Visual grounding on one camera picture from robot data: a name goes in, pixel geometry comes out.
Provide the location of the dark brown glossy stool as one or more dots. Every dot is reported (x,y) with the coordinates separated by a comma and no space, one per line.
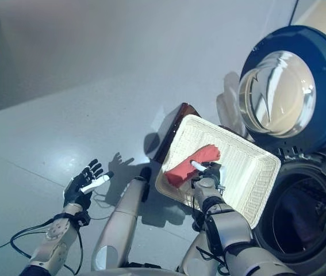
(177,120)

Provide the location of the silver robot leg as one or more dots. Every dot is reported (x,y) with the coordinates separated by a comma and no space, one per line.
(122,215)
(191,258)

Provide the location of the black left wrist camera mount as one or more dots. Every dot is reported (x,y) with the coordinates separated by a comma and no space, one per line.
(82,218)

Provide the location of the round washing machine door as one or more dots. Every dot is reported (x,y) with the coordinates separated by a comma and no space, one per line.
(277,92)

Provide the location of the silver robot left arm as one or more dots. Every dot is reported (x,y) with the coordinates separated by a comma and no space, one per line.
(53,238)

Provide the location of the silver robot torso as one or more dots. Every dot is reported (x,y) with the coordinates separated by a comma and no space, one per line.
(128,273)

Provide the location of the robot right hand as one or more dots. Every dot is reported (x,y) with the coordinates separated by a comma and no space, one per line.
(210,171)

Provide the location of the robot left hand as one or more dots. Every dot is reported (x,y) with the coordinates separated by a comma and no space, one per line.
(75,189)

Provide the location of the silver robot left leg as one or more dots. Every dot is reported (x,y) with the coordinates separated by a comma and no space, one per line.
(122,215)

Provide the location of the red cloth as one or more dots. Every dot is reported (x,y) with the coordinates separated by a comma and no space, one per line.
(206,153)

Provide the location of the white wicker laundry basket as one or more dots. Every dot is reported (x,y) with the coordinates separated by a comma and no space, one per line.
(237,161)

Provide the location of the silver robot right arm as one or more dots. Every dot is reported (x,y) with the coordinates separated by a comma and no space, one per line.
(229,227)

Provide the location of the silver robot right leg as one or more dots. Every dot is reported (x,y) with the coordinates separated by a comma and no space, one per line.
(191,258)

